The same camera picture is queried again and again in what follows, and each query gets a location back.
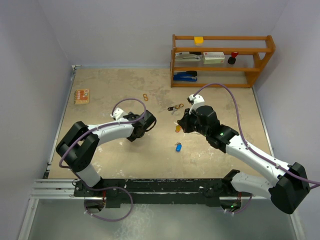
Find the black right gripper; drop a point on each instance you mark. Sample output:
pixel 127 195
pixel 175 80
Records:
pixel 184 121

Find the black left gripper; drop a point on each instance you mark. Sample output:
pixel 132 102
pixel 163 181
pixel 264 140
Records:
pixel 131 138

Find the yellow tag key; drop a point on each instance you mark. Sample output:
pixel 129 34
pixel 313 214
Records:
pixel 178 129

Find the black tag key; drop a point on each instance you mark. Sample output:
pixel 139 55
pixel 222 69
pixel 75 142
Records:
pixel 172 109

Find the orange carabiner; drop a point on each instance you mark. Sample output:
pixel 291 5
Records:
pixel 178 106
pixel 145 97

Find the blue tag key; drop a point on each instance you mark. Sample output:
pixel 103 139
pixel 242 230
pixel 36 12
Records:
pixel 178 147

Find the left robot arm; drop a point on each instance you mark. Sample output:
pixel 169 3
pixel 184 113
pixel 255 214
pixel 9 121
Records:
pixel 78 146

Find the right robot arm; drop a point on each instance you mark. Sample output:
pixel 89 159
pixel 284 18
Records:
pixel 283 183

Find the blue black stapler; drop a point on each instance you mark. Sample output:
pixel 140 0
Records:
pixel 186 76

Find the white grey stapler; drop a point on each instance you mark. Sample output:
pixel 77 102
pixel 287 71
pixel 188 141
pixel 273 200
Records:
pixel 188 56

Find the white red box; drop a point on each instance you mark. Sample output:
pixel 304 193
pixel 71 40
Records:
pixel 213 58

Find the wooden shelf rack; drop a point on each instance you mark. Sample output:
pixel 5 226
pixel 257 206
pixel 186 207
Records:
pixel 237 60

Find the red black stamp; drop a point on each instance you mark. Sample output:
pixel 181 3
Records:
pixel 232 59

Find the orange small notebook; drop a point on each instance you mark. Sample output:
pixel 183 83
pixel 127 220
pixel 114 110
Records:
pixel 82 96

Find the yellow block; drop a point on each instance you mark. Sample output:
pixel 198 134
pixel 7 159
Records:
pixel 198 40

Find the black base frame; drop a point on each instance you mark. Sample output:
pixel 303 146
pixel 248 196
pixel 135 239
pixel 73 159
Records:
pixel 211 192

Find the aluminium rail frame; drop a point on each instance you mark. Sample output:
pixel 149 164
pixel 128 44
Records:
pixel 46 189

